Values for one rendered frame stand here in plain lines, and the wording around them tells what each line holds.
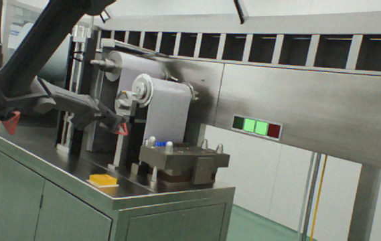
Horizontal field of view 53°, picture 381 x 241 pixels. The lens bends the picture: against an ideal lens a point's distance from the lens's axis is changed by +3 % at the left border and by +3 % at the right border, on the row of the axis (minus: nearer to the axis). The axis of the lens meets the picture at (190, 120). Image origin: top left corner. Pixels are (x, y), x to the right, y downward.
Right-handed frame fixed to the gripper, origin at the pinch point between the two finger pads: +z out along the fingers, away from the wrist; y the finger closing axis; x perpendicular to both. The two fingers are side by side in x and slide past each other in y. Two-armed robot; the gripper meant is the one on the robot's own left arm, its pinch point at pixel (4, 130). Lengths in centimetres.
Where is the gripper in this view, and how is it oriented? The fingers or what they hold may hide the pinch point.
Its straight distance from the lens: 144.6
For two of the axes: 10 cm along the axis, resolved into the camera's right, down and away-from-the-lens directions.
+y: -9.5, -1.9, 2.3
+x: -3.0, 4.9, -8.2
